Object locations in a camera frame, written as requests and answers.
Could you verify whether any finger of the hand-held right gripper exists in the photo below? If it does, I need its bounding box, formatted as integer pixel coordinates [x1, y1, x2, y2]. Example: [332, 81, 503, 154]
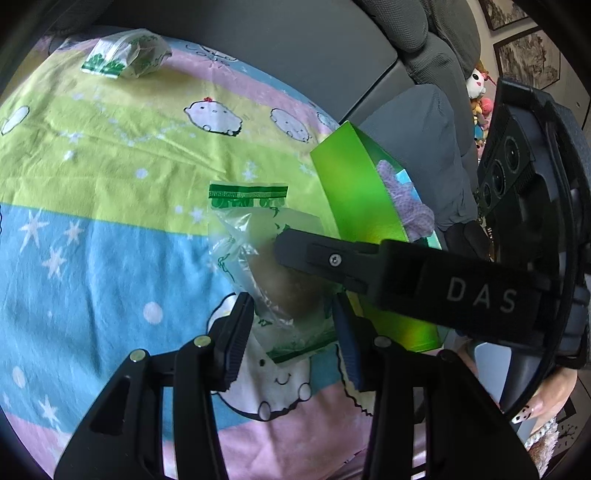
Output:
[272, 229, 386, 296]

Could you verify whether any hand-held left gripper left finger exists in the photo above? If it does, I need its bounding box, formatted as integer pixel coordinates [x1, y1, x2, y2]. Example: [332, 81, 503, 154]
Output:
[54, 292, 256, 480]

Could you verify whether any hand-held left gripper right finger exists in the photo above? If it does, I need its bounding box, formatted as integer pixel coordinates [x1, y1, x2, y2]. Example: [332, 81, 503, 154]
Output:
[332, 292, 541, 480]

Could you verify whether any green cardboard box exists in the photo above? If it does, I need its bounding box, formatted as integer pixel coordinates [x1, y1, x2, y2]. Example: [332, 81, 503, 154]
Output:
[310, 121, 444, 354]

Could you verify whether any plastic bag with green strip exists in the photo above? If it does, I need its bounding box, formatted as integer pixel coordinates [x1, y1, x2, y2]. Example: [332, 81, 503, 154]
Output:
[208, 183, 340, 365]

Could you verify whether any purple bath loofah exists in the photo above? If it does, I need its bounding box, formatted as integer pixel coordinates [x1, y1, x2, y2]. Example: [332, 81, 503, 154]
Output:
[376, 159, 435, 241]

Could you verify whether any plastic bag with green label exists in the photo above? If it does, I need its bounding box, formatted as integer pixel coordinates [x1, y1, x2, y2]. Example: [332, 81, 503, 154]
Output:
[81, 28, 172, 80]

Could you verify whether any person's right hand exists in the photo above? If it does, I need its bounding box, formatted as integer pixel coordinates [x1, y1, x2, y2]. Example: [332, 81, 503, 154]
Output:
[510, 367, 580, 425]

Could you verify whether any dark cloth object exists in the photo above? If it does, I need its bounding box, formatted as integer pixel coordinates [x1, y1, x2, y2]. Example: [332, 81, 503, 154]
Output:
[443, 222, 492, 264]

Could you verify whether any blue-grey cushion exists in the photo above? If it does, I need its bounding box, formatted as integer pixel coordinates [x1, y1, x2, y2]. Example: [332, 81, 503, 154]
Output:
[358, 84, 478, 232]

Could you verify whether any pile of colourful plush toys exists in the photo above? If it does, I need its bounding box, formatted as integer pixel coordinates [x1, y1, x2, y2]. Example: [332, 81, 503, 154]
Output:
[470, 95, 497, 148]

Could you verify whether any printed cartoon blanket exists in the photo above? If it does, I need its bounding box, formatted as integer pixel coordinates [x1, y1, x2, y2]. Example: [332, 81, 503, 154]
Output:
[0, 28, 384, 480]

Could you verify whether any white plush toy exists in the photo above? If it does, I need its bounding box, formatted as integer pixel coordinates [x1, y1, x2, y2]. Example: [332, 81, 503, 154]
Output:
[465, 68, 488, 99]

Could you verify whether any grey sofa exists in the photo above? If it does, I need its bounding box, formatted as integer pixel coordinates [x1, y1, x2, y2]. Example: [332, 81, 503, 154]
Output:
[0, 0, 483, 125]

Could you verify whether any framed ink picture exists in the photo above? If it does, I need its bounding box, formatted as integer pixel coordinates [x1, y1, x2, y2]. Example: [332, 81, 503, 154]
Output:
[493, 28, 561, 90]
[478, 0, 529, 31]

